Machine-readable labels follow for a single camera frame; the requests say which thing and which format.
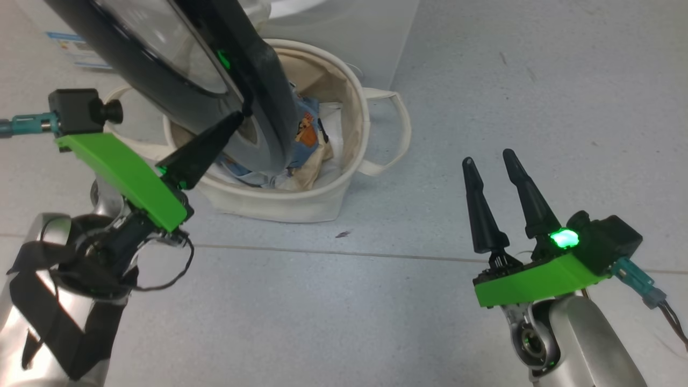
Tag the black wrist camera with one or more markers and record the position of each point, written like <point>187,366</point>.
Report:
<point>607,242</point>
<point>75,110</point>

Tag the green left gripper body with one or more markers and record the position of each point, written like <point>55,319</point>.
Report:
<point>129,172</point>

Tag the colourful printed garment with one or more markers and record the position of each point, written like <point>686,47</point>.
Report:
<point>306,129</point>

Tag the white washing machine body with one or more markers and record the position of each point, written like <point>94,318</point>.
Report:
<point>349,32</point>

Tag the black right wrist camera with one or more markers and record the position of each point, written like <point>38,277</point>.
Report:
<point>607,242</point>

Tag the black round glass washer door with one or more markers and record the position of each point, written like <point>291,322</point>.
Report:
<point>269,107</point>

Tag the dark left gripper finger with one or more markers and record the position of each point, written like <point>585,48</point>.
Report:
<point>201,153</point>

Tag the cream canvas laundry basket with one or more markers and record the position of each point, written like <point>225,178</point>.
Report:
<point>279,207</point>

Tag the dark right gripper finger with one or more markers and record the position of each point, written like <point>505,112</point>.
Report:
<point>484,215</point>
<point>532,204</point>

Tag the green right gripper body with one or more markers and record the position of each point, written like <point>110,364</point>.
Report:
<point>537,279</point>

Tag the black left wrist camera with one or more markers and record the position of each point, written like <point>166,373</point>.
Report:
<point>75,110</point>

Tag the blue energy label sticker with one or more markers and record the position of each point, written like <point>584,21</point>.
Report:
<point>75,51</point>

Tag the white sheet lining basket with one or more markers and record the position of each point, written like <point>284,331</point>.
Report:
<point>333,121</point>

